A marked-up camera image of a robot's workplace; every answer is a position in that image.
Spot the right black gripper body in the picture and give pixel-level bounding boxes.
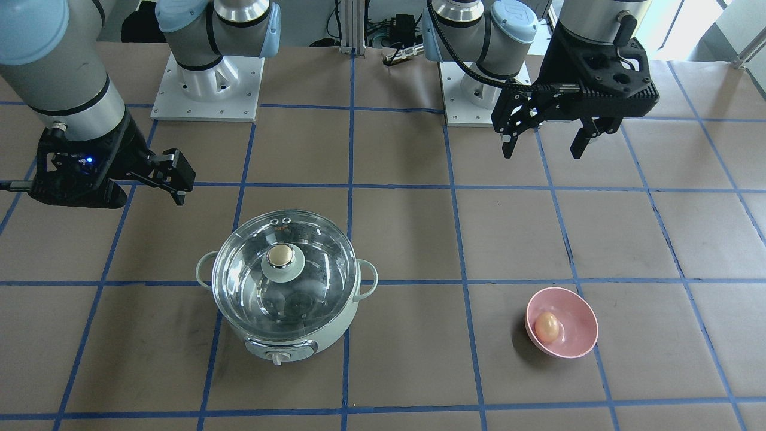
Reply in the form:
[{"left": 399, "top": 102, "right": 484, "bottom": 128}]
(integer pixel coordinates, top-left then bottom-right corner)
[{"left": 28, "top": 111, "right": 195, "bottom": 208}]

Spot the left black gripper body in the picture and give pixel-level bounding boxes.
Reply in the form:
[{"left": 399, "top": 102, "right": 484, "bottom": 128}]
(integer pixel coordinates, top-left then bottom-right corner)
[{"left": 491, "top": 19, "right": 660, "bottom": 135}]

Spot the glass pot lid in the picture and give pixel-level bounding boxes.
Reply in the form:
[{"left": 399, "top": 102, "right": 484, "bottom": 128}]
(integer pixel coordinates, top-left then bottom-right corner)
[{"left": 212, "top": 210, "right": 360, "bottom": 342}]

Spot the brown egg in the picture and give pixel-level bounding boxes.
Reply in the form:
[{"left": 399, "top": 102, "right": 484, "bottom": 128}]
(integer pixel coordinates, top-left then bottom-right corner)
[{"left": 534, "top": 311, "right": 561, "bottom": 344}]

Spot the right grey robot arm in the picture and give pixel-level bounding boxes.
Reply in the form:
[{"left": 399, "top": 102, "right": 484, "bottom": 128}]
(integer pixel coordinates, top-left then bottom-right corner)
[{"left": 2, "top": 1, "right": 281, "bottom": 208}]

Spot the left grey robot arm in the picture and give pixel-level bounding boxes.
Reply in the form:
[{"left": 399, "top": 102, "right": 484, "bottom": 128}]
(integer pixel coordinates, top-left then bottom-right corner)
[{"left": 423, "top": 1, "right": 660, "bottom": 159}]

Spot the mint green electric pot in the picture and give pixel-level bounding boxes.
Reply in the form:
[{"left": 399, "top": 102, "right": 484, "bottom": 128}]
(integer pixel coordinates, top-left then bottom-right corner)
[{"left": 195, "top": 210, "right": 379, "bottom": 366}]

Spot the black electronics box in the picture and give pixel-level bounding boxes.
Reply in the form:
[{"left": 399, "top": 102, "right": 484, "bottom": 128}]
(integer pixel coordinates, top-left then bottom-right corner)
[{"left": 388, "top": 14, "right": 416, "bottom": 47}]

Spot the pink bowl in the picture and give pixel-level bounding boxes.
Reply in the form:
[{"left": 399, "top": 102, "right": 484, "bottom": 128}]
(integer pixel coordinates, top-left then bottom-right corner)
[{"left": 524, "top": 286, "right": 599, "bottom": 359}]

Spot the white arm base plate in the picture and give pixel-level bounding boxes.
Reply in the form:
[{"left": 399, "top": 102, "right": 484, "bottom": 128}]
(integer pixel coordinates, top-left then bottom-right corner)
[
  {"left": 439, "top": 61, "right": 501, "bottom": 128},
  {"left": 150, "top": 56, "right": 265, "bottom": 123}
]

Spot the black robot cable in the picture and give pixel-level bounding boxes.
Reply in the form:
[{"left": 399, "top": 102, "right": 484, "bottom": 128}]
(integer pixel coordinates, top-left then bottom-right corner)
[{"left": 425, "top": 0, "right": 542, "bottom": 93}]

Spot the aluminium frame post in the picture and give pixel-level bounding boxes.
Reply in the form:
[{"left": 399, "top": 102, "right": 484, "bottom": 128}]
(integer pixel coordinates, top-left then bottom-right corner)
[{"left": 339, "top": 0, "right": 367, "bottom": 56}]

